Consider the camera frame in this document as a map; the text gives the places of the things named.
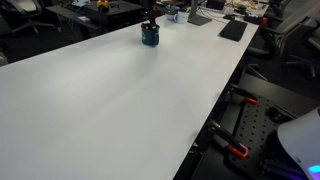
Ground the black case with red end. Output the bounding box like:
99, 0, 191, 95
243, 12, 269, 26

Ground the black box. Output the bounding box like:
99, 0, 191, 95
205, 0, 227, 11

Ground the grey black office chair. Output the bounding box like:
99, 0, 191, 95
246, 0, 320, 69

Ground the beige clutter pile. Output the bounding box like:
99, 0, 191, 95
229, 0, 269, 11

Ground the small white cup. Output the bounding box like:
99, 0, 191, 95
223, 5, 236, 16

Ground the grey object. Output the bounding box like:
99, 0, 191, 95
0, 51, 9, 68

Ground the grey monitor stand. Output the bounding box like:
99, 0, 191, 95
187, 0, 213, 27

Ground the black flat pad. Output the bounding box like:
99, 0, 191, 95
218, 19, 249, 43

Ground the grey teal bowl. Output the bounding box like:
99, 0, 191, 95
164, 4, 181, 22

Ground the white mug with black handle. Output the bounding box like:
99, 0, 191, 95
173, 10, 190, 25

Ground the yellow red emergency stop button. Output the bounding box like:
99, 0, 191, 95
96, 0, 111, 13

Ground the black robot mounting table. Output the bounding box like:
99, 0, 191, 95
191, 72, 320, 180

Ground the black clamp with orange handle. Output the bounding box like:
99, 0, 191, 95
207, 120, 250, 160
229, 84, 260, 106

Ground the black desk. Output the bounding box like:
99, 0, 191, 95
44, 0, 148, 38

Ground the white paper sheet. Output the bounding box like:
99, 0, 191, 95
77, 14, 92, 24

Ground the dark blue enamel mug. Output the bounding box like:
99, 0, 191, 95
141, 23, 161, 48

